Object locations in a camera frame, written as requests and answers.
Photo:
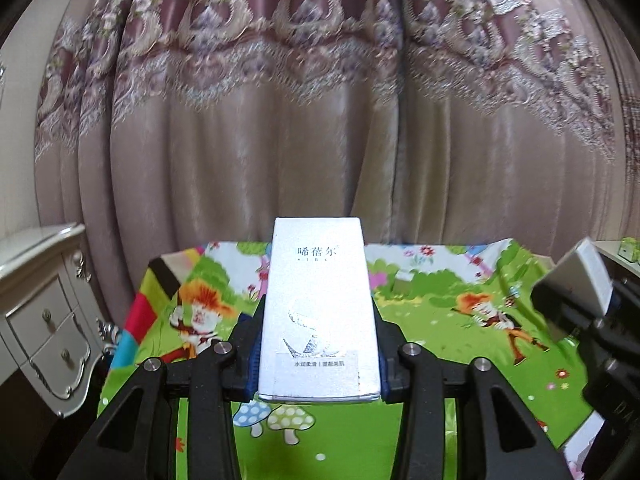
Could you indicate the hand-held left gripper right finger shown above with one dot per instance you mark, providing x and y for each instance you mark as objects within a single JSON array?
[{"x": 392, "y": 375}]

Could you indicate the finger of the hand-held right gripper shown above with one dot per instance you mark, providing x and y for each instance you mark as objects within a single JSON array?
[{"x": 622, "y": 305}]

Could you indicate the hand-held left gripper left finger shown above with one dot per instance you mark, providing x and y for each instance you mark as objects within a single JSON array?
[{"x": 250, "y": 355}]

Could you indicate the grey white box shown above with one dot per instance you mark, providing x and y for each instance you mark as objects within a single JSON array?
[{"x": 565, "y": 300}]

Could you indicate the tall silver white box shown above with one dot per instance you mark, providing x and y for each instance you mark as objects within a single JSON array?
[{"x": 317, "y": 310}]

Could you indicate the white side table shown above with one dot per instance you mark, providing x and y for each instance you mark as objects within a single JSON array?
[{"x": 612, "y": 255}]

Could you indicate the small green box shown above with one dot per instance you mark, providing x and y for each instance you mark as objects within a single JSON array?
[{"x": 630, "y": 249}]

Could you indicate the cartoon printed green blanket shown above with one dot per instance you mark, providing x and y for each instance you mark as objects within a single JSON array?
[{"x": 450, "y": 360}]

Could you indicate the white carved nightstand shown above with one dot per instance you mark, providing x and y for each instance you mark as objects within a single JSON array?
[{"x": 40, "y": 320}]

